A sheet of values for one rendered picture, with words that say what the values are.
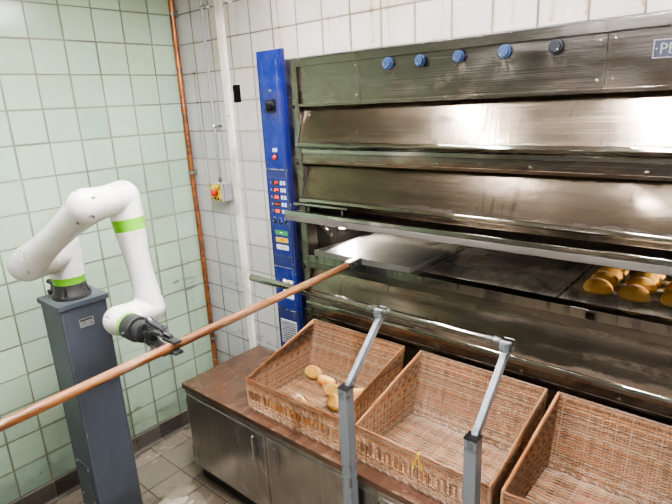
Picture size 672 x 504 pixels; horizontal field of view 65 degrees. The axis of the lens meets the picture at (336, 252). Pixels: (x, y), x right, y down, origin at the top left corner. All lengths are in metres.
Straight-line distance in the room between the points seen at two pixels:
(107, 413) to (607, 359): 1.98
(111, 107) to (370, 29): 1.42
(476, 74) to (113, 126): 1.84
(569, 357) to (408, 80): 1.19
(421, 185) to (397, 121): 0.28
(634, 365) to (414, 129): 1.14
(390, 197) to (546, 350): 0.85
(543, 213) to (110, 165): 2.11
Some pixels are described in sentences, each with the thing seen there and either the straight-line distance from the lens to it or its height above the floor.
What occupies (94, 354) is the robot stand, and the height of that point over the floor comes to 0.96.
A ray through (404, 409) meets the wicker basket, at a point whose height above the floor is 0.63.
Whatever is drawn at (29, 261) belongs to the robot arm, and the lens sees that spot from 2.17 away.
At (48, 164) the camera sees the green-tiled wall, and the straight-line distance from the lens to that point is 2.88.
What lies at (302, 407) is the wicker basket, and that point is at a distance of 2.26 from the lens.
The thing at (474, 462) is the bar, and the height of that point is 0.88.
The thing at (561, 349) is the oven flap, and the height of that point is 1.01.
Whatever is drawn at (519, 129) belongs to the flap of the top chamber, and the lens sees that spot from 1.96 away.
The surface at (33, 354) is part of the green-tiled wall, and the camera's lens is 3.00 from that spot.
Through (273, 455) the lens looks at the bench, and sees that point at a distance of 2.45.
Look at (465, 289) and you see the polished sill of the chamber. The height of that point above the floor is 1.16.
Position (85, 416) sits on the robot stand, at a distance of 2.51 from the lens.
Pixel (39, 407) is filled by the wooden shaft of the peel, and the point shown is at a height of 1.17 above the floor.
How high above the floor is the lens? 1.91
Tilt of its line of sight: 16 degrees down
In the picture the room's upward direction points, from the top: 3 degrees counter-clockwise
